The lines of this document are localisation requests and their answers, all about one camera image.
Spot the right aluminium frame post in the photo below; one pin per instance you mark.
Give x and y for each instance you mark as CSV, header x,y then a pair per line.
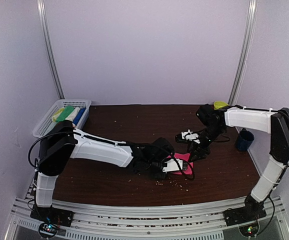
x,y
246,45

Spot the aluminium frame post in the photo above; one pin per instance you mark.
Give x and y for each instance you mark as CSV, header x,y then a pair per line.
x,y
48,45
246,45

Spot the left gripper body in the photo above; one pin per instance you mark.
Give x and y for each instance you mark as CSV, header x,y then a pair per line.
x,y
154,166

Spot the yellow rolled towel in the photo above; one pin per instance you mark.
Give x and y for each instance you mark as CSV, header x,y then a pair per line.
x,y
57,116

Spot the white plastic basket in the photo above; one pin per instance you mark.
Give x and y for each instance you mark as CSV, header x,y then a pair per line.
x,y
46,125

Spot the lime green bowl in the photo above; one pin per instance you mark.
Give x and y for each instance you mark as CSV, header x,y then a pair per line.
x,y
217,105

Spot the cream rolled towel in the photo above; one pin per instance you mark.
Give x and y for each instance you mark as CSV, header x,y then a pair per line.
x,y
73,114

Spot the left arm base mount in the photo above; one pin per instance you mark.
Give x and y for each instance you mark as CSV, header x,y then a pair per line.
x,y
55,216

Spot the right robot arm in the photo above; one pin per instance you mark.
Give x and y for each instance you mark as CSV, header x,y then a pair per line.
x,y
274,123

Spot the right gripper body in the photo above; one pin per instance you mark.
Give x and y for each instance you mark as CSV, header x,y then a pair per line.
x,y
198,148

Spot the right circuit board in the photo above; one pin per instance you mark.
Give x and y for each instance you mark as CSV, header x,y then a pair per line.
x,y
249,230

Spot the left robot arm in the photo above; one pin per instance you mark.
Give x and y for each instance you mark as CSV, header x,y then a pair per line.
x,y
65,142

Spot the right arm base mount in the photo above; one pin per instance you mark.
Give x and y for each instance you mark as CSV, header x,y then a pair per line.
x,y
237,216

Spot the left aluminium frame post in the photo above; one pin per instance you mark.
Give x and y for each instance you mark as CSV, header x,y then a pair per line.
x,y
48,45

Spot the blue rolled towel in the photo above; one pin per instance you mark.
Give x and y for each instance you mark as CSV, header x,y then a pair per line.
x,y
78,116

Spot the green rolled towel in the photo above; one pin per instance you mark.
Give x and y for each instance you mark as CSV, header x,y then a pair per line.
x,y
67,110

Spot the pink towel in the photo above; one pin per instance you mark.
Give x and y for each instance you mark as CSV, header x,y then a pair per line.
x,y
188,166

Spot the left circuit board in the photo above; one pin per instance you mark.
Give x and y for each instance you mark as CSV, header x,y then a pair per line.
x,y
47,230

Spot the circuit board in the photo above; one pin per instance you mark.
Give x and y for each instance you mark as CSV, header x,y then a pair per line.
x,y
47,230
249,230

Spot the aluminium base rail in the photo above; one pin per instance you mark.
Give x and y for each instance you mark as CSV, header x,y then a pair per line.
x,y
202,221

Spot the dark blue cup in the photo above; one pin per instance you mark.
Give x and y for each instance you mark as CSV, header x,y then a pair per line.
x,y
244,140

